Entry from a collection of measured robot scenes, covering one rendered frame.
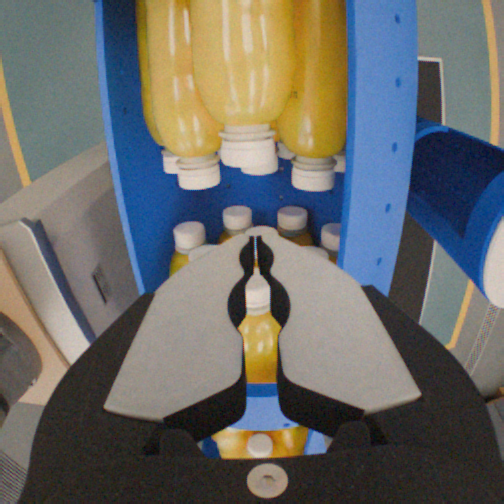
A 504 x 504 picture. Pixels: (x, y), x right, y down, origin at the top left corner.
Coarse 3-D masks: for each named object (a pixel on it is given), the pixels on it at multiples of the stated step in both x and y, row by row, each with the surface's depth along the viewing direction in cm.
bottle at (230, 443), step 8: (224, 432) 50; (232, 432) 49; (240, 432) 50; (248, 432) 51; (216, 440) 52; (224, 440) 50; (232, 440) 49; (240, 440) 49; (224, 448) 50; (232, 448) 50; (240, 448) 50; (224, 456) 53; (232, 456) 52
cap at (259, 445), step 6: (252, 438) 46; (258, 438) 46; (264, 438) 45; (252, 444) 45; (258, 444) 45; (264, 444) 44; (270, 444) 44; (252, 450) 44; (258, 450) 44; (264, 450) 43; (270, 450) 44; (258, 456) 44
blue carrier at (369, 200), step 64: (128, 0) 25; (384, 0) 13; (128, 64) 28; (384, 64) 15; (128, 128) 31; (384, 128) 17; (128, 192) 32; (192, 192) 43; (256, 192) 46; (320, 192) 43; (384, 192) 20; (384, 256) 23; (256, 384) 27; (320, 448) 36
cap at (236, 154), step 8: (224, 144) 22; (232, 144) 21; (240, 144) 21; (248, 144) 21; (256, 144) 21; (264, 144) 22; (272, 144) 23; (224, 152) 22; (232, 152) 22; (240, 152) 21; (248, 152) 21; (256, 152) 21; (264, 152) 22; (272, 152) 22; (224, 160) 23; (232, 160) 22; (240, 160) 22; (248, 160) 22; (256, 160) 22; (264, 160) 22; (272, 160) 23
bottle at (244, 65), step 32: (192, 0) 16; (224, 0) 15; (256, 0) 15; (288, 0) 16; (192, 32) 18; (224, 32) 16; (256, 32) 16; (288, 32) 17; (192, 64) 19; (224, 64) 17; (256, 64) 17; (288, 64) 18; (224, 96) 19; (256, 96) 18; (288, 96) 20; (224, 128) 22; (256, 128) 21
